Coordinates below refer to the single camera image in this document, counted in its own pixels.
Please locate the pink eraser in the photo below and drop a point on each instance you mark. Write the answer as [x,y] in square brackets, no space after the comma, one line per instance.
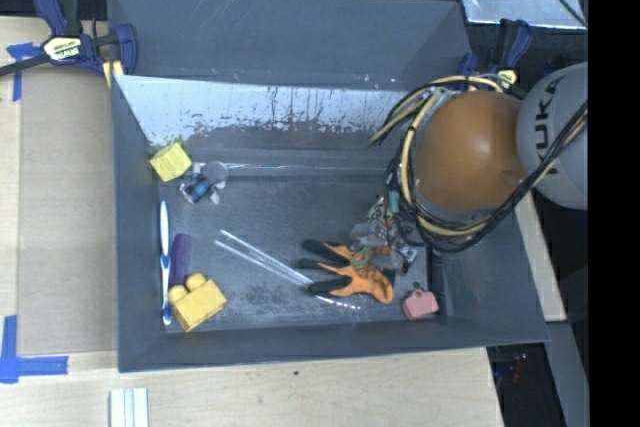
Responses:
[420,305]

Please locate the small grey-headed toy figure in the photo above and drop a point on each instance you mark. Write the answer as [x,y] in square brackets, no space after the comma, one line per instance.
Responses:
[204,184]

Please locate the yellow toy building block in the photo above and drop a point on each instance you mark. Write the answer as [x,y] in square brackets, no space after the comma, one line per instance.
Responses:
[200,304]

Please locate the white and blue toothbrush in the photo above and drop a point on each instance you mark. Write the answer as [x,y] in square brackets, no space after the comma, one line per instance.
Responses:
[164,235]

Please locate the grey metal bin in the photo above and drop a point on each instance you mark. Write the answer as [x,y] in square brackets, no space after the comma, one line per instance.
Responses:
[280,40]

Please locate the yellow sponge cube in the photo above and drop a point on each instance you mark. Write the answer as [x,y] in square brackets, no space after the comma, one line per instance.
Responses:
[170,162]

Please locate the pale wood flat board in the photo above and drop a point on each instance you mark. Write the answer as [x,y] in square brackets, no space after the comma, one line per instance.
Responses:
[65,215]

